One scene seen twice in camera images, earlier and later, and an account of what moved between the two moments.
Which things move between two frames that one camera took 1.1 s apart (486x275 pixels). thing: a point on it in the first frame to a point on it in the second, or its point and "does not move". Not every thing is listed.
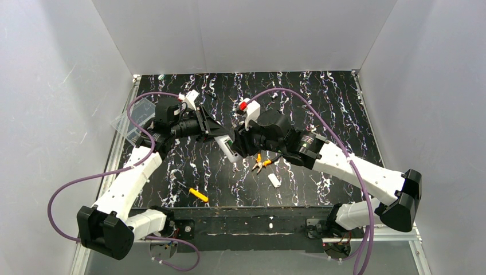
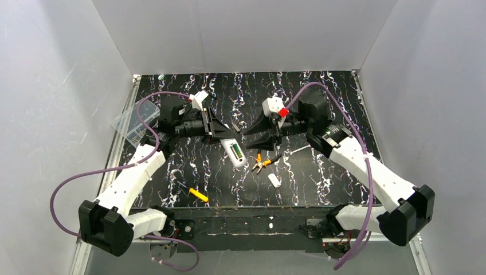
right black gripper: [245, 138] to [275, 126]
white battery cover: [274, 180] does not move
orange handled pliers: [259, 164] does not move
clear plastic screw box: [142, 110] does not move
